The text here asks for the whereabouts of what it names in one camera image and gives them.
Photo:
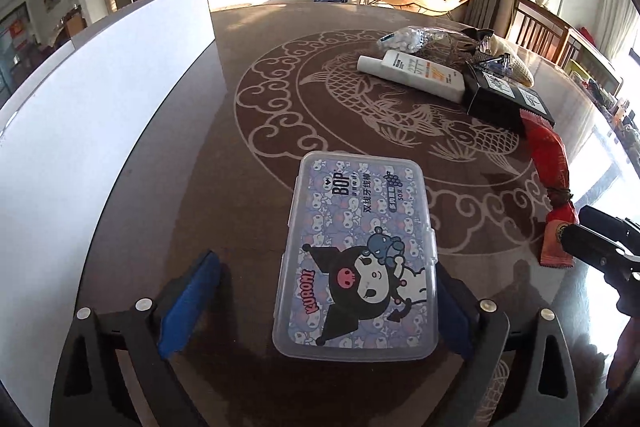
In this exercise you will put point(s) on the dark red snack packet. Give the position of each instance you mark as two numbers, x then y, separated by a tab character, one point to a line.
547	152

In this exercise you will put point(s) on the wooden dining chair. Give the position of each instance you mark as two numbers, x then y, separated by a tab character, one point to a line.
590	62
540	27

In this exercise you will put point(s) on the black hair clip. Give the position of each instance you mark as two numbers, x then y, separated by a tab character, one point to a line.
475	34

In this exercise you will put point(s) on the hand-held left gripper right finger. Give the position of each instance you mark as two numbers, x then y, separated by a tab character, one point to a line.
457	312

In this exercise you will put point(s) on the cream knit glove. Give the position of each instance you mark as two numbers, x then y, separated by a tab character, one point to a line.
520	72

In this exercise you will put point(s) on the pile of small ornaments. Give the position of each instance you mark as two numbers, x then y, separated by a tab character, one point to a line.
617	107

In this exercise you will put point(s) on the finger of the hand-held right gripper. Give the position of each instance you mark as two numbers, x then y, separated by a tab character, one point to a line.
605	219
595	249

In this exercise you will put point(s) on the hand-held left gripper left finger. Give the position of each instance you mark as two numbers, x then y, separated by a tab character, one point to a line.
190	302

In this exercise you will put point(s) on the clear bag of cotton swabs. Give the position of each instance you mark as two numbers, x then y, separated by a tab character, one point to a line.
407	39

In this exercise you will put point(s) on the white sunscreen bottle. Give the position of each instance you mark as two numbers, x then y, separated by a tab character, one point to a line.
420	74

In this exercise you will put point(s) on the clear plastic floss pick box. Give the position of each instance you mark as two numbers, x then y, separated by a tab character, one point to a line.
350	257

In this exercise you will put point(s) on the black cardboard box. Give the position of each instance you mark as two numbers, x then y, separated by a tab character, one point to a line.
500	102

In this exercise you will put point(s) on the person's right hand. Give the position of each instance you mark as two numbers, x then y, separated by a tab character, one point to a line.
624	352

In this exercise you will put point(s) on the metallic claw hair clip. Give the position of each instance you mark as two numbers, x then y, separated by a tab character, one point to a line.
452	52

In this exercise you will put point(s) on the pink red snack packet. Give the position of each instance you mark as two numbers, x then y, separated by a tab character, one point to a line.
554	237

